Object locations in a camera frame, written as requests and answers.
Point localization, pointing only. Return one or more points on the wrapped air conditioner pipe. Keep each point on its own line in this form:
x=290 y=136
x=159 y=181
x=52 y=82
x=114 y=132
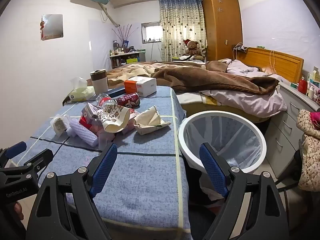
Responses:
x=110 y=15

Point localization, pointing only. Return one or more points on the black chair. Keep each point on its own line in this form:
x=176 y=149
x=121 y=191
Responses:
x=292 y=170

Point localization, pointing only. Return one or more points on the wall mirror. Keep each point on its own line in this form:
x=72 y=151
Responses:
x=52 y=27

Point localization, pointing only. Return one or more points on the white round waste bin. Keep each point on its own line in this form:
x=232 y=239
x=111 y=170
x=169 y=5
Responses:
x=183 y=135

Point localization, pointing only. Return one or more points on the red drink can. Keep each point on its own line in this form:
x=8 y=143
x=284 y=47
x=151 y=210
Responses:
x=127 y=100

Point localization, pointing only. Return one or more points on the small window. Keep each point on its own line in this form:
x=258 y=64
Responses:
x=151 y=32

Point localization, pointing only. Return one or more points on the white foam fruit net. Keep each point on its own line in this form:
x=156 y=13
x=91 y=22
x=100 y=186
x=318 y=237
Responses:
x=82 y=132

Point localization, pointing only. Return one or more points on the green white tissue pack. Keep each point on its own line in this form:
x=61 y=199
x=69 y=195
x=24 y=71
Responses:
x=80 y=93

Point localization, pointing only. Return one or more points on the red hanging ornament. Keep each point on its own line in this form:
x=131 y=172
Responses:
x=42 y=28

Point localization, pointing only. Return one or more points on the power strip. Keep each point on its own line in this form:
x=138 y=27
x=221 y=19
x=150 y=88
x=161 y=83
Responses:
x=238 y=47

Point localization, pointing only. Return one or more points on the clear plastic wrapper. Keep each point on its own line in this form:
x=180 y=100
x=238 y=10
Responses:
x=106 y=140

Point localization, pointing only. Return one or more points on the person's left hand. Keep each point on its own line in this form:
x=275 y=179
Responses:
x=18 y=210

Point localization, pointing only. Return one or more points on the cluttered side table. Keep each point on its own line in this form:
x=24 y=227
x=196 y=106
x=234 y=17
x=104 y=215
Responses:
x=127 y=57

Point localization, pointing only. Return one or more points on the red jar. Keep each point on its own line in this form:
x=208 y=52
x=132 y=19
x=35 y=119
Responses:
x=302 y=85

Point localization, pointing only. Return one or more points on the printed paper cup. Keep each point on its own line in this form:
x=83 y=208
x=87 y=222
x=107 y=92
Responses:
x=113 y=120

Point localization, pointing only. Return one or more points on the black round seat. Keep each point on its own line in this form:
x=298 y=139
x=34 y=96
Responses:
x=200 y=222

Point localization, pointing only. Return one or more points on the beige patterned blanket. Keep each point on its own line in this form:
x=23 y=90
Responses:
x=130 y=70

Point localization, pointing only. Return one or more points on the orange white cardboard box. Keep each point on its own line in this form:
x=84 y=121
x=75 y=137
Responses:
x=140 y=86

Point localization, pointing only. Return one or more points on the lilac duvet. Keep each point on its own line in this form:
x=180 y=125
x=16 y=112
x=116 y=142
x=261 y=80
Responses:
x=250 y=102

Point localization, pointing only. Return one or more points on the wooden wardrobe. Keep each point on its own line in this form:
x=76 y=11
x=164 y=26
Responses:
x=222 y=25

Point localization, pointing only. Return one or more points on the brown teddy bear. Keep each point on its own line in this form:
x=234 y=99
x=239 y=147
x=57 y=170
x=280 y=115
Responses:
x=192 y=47

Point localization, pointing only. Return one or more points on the dark blue case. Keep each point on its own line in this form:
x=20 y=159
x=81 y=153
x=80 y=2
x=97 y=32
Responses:
x=116 y=92

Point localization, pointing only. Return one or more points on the blue checked tablecloth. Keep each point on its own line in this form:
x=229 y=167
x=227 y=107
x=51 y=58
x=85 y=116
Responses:
x=140 y=180

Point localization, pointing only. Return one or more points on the brown white thermos cup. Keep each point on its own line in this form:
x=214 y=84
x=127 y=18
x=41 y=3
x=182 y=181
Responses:
x=99 y=82

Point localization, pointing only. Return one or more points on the floral quilted jacket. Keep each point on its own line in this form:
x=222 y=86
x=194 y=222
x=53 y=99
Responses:
x=310 y=155

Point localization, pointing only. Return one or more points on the grey drawer cabinet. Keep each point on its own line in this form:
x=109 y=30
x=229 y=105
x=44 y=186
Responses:
x=282 y=130

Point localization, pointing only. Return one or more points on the wooden bed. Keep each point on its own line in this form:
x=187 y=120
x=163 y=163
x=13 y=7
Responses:
x=282 y=60

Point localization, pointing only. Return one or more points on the heart patterned curtain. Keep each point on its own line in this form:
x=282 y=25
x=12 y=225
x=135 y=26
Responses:
x=182 y=27

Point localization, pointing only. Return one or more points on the pink striped cloth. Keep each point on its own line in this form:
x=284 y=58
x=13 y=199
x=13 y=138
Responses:
x=315 y=117

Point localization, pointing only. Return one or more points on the white medicine bottle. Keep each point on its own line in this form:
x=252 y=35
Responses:
x=311 y=92

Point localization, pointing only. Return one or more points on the vase with purple branches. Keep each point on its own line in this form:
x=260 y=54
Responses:
x=123 y=32

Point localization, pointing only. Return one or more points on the clear plastic bottle red label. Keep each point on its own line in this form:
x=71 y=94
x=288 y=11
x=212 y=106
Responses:
x=103 y=100

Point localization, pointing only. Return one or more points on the brown fleece blanket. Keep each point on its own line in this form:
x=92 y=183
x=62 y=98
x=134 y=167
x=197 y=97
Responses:
x=212 y=80

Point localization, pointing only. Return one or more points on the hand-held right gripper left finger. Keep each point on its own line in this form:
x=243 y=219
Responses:
x=105 y=170

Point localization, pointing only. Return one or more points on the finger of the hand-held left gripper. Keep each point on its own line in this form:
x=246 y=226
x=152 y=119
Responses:
x=15 y=150
x=40 y=158

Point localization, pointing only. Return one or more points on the beige paper bag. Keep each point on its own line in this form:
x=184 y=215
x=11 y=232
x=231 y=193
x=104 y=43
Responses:
x=150 y=120

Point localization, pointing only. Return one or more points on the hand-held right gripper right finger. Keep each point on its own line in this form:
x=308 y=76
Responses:
x=212 y=170

